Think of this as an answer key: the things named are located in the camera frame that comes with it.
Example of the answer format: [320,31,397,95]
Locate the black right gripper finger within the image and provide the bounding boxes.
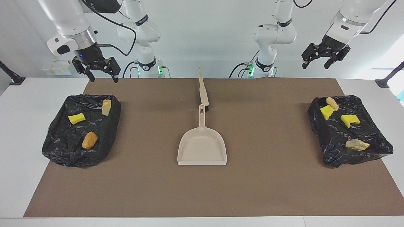
[98,57,121,84]
[72,56,95,83]

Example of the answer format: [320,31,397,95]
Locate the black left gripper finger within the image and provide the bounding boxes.
[301,43,326,69]
[324,46,351,70]

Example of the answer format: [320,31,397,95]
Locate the notched yellow sponge piece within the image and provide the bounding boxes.
[340,114,361,129]

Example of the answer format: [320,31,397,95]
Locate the brown bread roll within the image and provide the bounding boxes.
[82,131,98,150]

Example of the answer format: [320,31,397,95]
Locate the beige hand brush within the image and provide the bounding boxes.
[198,67,210,113]

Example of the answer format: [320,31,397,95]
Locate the beige plastic dustpan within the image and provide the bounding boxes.
[177,104,228,166]

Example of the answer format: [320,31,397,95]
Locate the black bag lined bin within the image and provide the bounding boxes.
[307,95,394,168]
[42,94,122,167]

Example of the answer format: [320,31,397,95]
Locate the black clamp stand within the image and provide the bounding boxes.
[375,61,404,88]
[0,60,26,86]

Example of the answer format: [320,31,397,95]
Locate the brown table mat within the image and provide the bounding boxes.
[23,78,404,218]

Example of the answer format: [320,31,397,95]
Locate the white wall socket box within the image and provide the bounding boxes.
[42,61,76,76]

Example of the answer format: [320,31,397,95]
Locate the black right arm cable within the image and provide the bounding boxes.
[81,0,137,56]

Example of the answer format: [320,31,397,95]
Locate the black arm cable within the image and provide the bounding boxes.
[81,0,137,56]
[294,0,398,34]

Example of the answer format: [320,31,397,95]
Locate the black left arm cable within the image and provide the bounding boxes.
[294,0,398,34]

